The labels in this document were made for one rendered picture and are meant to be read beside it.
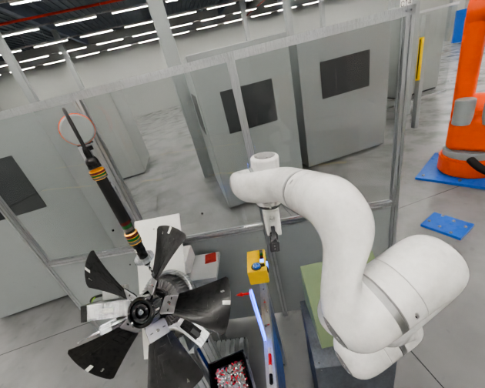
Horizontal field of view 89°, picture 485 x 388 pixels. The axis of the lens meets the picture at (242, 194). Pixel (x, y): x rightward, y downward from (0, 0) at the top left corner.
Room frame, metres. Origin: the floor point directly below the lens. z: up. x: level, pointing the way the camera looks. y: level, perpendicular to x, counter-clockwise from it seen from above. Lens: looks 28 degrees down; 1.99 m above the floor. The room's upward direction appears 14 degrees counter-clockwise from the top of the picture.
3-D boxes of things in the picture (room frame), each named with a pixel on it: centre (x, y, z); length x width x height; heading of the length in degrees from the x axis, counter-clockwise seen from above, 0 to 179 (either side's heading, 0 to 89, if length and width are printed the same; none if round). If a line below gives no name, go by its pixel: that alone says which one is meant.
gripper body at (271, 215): (0.68, -0.07, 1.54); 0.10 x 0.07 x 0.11; 174
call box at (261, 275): (0.99, 0.02, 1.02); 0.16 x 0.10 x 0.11; 173
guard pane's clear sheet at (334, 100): (1.46, 0.32, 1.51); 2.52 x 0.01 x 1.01; 83
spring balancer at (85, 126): (1.38, 0.75, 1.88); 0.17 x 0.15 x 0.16; 83
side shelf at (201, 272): (1.30, 0.46, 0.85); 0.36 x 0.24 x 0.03; 83
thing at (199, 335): (0.77, 0.36, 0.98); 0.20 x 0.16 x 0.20; 173
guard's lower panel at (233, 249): (1.46, 0.32, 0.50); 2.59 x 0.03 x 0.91; 83
